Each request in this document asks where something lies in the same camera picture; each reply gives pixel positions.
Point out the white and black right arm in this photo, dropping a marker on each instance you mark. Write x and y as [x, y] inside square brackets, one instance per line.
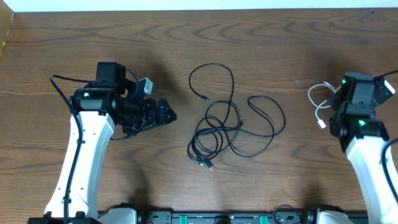
[367, 145]

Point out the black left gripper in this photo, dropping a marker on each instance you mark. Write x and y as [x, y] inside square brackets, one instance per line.
[152, 119]

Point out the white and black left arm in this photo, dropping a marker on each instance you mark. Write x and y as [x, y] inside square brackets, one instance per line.
[95, 114]

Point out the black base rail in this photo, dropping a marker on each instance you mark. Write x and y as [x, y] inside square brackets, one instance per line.
[281, 214]

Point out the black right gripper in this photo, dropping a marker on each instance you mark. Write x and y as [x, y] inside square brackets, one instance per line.
[334, 102]

